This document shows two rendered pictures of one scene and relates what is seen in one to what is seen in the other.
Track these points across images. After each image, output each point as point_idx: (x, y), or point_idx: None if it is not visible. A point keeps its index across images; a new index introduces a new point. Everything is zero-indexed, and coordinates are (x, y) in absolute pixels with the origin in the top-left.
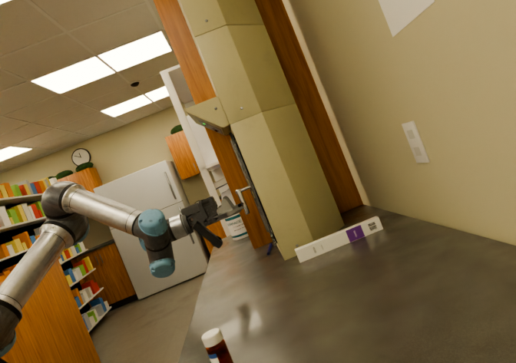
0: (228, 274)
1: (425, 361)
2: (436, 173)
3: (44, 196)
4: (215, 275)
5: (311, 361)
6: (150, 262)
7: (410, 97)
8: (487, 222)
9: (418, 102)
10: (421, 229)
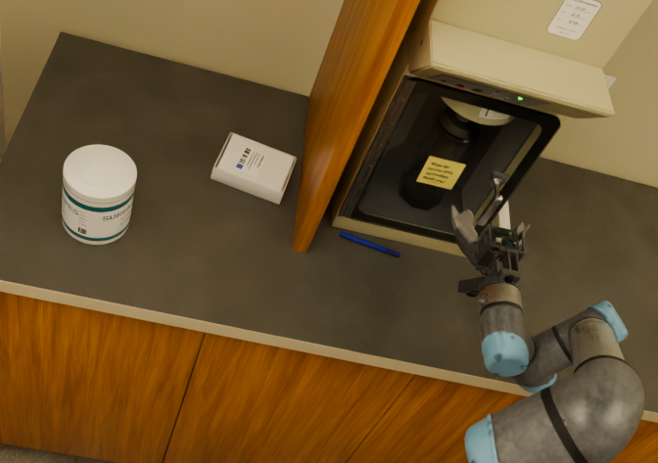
0: (413, 320)
1: None
2: (587, 119)
3: (634, 433)
4: (381, 335)
5: None
6: (548, 379)
7: (639, 62)
8: (612, 162)
9: (646, 71)
10: (546, 168)
